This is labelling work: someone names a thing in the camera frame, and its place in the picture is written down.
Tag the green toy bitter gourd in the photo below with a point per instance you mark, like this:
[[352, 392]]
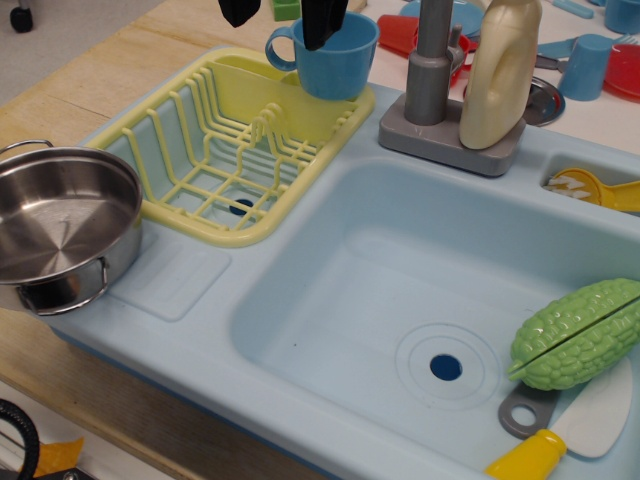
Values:
[[577, 337]]

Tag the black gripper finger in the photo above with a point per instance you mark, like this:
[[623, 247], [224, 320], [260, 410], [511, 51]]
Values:
[[238, 12], [320, 20]]

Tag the blue plastic cup with handle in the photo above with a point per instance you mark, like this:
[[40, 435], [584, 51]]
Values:
[[338, 70]]

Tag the grey toy utensil handle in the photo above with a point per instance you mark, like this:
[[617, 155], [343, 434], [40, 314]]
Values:
[[526, 410]]

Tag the yellow plastic dish rack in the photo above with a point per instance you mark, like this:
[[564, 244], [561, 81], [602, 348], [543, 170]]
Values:
[[226, 147]]

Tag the blue plastic fork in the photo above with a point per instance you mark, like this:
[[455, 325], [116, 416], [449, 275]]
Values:
[[563, 48]]

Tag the light blue toy sink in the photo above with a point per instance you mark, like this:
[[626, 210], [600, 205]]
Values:
[[370, 333]]

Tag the stainless steel pot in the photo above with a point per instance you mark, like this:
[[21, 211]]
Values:
[[70, 225]]

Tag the red plastic cup lying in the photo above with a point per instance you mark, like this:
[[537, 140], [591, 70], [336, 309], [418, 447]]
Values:
[[398, 34]]

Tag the cream plastic detergent bottle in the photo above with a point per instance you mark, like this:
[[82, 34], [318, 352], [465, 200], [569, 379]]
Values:
[[501, 73]]

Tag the green plastic block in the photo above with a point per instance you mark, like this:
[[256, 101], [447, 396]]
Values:
[[286, 10]]

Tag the blue plastic plate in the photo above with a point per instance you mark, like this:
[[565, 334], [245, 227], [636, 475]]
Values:
[[448, 15]]

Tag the white toy knife yellow handle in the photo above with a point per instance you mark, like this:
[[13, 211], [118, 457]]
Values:
[[588, 427]]

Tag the black caster wheel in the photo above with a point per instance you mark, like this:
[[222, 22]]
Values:
[[21, 20]]

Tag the small steel plate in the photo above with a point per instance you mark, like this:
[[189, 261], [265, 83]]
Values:
[[545, 103]]

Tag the grey toy faucet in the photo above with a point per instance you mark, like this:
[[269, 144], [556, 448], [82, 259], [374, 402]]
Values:
[[424, 122]]

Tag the orange tape piece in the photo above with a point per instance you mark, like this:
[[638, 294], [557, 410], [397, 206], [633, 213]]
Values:
[[59, 456]]

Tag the blue plastic cup top right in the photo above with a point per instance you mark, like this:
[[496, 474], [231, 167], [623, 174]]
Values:
[[622, 16]]

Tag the blue plastic cup upside down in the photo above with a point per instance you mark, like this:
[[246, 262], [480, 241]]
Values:
[[583, 76]]

